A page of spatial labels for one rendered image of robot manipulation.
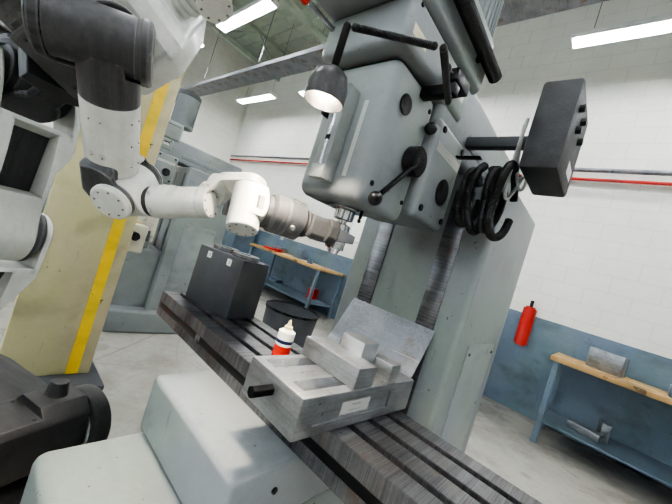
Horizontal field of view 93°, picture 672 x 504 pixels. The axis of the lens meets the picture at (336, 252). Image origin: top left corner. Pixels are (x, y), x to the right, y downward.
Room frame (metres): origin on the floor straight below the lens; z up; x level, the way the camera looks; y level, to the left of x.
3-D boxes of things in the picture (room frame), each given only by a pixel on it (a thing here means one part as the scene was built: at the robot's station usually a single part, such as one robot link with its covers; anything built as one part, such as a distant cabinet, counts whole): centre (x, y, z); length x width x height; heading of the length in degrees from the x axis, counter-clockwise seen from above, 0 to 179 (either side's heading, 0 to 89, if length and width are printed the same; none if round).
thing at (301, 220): (0.73, 0.09, 1.24); 0.13 x 0.12 x 0.10; 30
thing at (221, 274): (1.07, 0.32, 1.00); 0.22 x 0.12 x 0.20; 59
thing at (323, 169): (0.69, 0.08, 1.45); 0.04 x 0.04 x 0.21; 49
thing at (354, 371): (0.63, -0.07, 0.99); 0.15 x 0.06 x 0.04; 47
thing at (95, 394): (0.94, 0.57, 0.50); 0.20 x 0.05 x 0.20; 70
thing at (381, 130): (0.78, 0.00, 1.47); 0.21 x 0.19 x 0.32; 49
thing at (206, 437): (0.77, 0.01, 0.76); 0.50 x 0.35 x 0.12; 139
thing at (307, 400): (0.65, -0.09, 0.96); 0.35 x 0.15 x 0.11; 137
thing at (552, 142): (0.78, -0.44, 1.62); 0.20 x 0.09 x 0.21; 139
